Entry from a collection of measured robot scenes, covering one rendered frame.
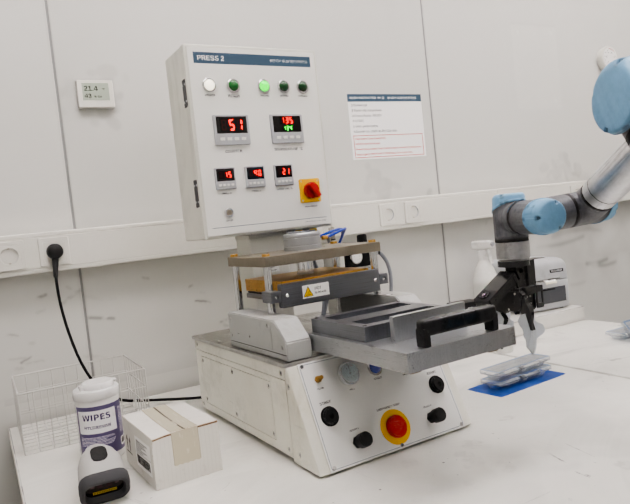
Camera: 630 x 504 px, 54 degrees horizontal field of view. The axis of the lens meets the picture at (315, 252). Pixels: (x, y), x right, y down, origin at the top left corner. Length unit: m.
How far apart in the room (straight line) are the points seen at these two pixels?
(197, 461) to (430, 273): 1.26
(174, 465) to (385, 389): 0.39
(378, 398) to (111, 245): 0.84
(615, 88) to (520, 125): 1.45
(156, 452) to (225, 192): 0.57
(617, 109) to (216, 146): 0.78
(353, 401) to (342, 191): 0.99
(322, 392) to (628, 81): 0.69
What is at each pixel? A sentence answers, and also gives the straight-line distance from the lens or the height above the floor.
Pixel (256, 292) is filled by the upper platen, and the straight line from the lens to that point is 1.31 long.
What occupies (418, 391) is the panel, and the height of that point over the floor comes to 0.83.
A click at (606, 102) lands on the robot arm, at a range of 1.11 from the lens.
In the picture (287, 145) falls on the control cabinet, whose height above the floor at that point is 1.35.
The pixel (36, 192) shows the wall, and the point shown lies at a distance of 1.70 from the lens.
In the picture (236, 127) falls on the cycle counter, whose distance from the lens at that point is 1.41.
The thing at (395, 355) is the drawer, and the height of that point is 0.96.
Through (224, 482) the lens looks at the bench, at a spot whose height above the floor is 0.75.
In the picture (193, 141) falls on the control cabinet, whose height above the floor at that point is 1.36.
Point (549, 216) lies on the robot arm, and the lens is 1.37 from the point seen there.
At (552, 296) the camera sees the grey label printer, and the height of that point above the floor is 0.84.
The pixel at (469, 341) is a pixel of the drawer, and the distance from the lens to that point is 0.97.
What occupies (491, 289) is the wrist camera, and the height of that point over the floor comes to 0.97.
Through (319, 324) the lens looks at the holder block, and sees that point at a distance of 1.10.
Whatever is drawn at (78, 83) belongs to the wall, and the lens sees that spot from 1.75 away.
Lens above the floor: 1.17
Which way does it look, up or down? 3 degrees down
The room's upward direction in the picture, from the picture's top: 6 degrees counter-clockwise
